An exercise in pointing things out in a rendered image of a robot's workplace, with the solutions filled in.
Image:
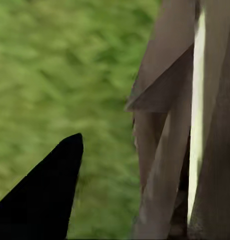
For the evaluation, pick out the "wicker basket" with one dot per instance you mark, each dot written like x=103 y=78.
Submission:
x=181 y=124

